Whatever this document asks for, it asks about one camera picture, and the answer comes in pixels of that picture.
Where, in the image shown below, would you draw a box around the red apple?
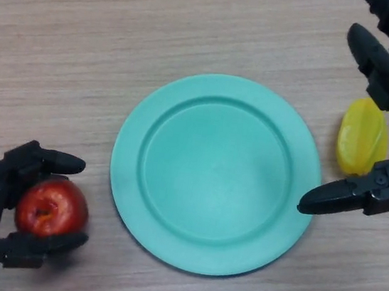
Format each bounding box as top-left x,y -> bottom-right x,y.
12,173 -> 93,244

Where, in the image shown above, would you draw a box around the yellow starfruit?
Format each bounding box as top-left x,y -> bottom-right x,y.
332,94 -> 389,180

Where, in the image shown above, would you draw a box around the green round plate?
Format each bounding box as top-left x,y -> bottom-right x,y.
97,60 -> 334,290

